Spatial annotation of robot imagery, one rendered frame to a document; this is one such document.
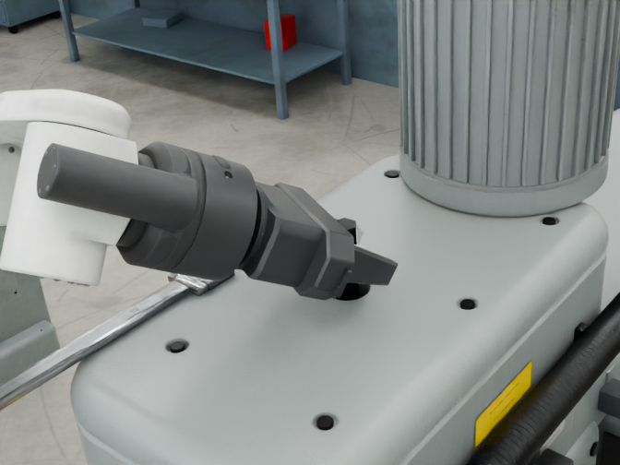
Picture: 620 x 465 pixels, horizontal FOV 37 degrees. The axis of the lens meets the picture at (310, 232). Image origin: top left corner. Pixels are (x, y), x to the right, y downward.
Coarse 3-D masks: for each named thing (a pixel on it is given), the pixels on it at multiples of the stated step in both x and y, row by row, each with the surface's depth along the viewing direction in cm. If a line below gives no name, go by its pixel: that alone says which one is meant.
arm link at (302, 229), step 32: (224, 160) 65; (224, 192) 63; (256, 192) 67; (288, 192) 72; (224, 224) 63; (256, 224) 66; (288, 224) 65; (320, 224) 68; (192, 256) 63; (224, 256) 64; (256, 256) 66; (288, 256) 66; (320, 256) 67; (352, 256) 67; (320, 288) 67
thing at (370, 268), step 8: (360, 248) 70; (360, 256) 70; (368, 256) 71; (376, 256) 71; (384, 256) 72; (360, 264) 71; (368, 264) 71; (376, 264) 71; (384, 264) 72; (392, 264) 72; (352, 272) 71; (360, 272) 71; (368, 272) 71; (376, 272) 72; (384, 272) 72; (392, 272) 73; (352, 280) 71; (360, 280) 71; (368, 280) 72; (376, 280) 72; (384, 280) 73
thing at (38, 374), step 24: (168, 288) 76; (192, 288) 76; (120, 312) 74; (144, 312) 73; (96, 336) 71; (120, 336) 72; (48, 360) 69; (72, 360) 69; (0, 384) 67; (24, 384) 67; (0, 408) 65
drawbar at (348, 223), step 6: (342, 222) 73; (348, 222) 73; (354, 222) 73; (348, 228) 72; (354, 228) 72; (354, 234) 72; (354, 240) 73; (348, 288) 75; (354, 288) 75; (342, 294) 75; (348, 294) 75; (354, 294) 75; (342, 300) 75; (348, 300) 75
